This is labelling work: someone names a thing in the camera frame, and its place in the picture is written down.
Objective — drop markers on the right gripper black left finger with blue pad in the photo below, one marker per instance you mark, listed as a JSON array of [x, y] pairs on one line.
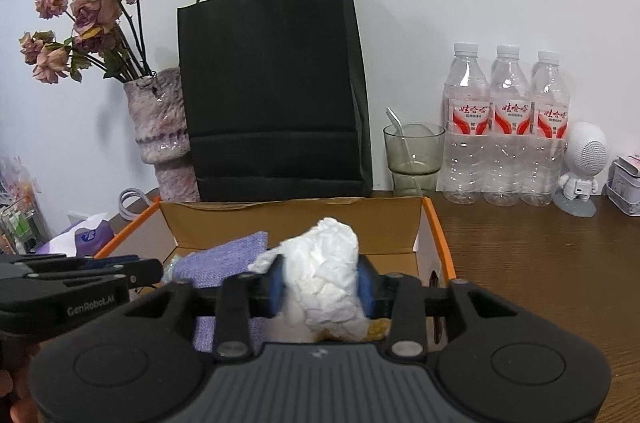
[[276, 285]]

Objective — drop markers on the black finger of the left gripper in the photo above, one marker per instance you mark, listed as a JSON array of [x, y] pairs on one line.
[[140, 272]]

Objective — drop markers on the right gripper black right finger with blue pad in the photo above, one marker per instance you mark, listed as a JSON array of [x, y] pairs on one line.
[[368, 283]]

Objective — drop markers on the white tissue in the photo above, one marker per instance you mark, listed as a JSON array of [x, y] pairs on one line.
[[321, 283]]

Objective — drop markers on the purple woven cloth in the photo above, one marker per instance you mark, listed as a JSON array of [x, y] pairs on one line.
[[209, 268]]

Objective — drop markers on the person's hand on gripper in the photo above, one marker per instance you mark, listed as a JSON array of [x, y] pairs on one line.
[[14, 387]]

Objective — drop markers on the pale green packet in box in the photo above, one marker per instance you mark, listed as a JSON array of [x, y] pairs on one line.
[[169, 268]]

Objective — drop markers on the yellow white plush toy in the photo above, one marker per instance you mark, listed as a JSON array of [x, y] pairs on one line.
[[377, 327]]

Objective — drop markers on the red cardboard pumpkin box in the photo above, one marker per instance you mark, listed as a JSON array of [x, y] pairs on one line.
[[398, 235]]

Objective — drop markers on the purple tissue pack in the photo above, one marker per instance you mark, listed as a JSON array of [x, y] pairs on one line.
[[83, 239]]

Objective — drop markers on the green tinted glass cup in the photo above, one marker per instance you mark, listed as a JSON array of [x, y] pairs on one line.
[[426, 144]]

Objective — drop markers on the purple mottled ceramic vase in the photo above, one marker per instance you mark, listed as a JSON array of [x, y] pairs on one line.
[[155, 105]]

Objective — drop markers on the clear straw in cup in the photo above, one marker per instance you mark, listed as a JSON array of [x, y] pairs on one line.
[[404, 164]]

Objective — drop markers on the black paper shopping bag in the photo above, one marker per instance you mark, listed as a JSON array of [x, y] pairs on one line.
[[276, 99]]

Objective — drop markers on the left water bottle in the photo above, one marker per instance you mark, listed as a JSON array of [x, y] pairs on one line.
[[467, 120]]

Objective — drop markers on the water bottle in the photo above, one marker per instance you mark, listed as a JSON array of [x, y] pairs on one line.
[[545, 144], [467, 120], [511, 114]]

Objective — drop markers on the middle water bottle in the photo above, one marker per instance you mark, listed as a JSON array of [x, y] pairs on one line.
[[511, 114]]

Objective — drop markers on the dried pink flower bouquet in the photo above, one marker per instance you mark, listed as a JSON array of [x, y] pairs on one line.
[[106, 34]]

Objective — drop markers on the right water bottle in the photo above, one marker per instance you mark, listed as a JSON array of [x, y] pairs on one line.
[[545, 144]]

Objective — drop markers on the white astronaut robot figure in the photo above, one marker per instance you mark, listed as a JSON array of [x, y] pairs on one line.
[[585, 157]]

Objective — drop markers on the cluttered wire shelf rack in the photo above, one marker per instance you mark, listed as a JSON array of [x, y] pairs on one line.
[[23, 230]]

